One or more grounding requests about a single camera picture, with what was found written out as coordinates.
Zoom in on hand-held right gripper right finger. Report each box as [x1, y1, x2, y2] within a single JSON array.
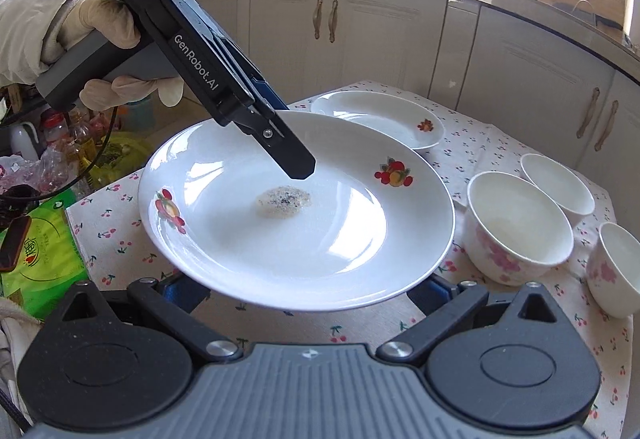
[[375, 275, 573, 366]]

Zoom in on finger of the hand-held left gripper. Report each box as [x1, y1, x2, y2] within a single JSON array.
[[234, 100, 318, 182], [210, 32, 291, 113]]

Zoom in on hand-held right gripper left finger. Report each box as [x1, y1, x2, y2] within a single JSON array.
[[42, 270, 242, 366]]

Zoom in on large white fruit-print plate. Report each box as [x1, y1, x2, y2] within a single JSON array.
[[137, 111, 456, 313]]

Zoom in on small white fruit-print plate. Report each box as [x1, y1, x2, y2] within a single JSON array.
[[310, 91, 446, 151]]

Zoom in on white bowl pink flower print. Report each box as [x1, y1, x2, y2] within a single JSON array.
[[585, 221, 640, 320], [519, 152, 596, 231], [459, 171, 575, 288]]

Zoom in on person's left forearm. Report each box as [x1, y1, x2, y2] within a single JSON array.
[[0, 0, 66, 88]]

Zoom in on person's left hand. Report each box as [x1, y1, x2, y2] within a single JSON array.
[[42, 0, 184, 111]]

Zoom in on food residue patch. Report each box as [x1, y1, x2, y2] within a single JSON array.
[[255, 186, 314, 220]]

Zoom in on yellow plastic bag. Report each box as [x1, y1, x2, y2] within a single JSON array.
[[89, 133, 152, 191]]

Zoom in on cooking oil bottle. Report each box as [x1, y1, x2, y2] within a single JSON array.
[[69, 108, 102, 161]]

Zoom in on white kitchen cabinet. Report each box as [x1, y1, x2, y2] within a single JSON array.
[[192, 0, 640, 242]]

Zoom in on green plastic package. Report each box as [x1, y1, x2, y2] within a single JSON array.
[[0, 193, 92, 321]]

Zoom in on cherry print tablecloth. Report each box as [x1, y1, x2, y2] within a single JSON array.
[[65, 79, 634, 426]]

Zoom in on white cloth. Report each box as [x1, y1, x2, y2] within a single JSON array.
[[0, 298, 42, 439]]

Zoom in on white kettle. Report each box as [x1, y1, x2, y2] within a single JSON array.
[[9, 121, 39, 158]]

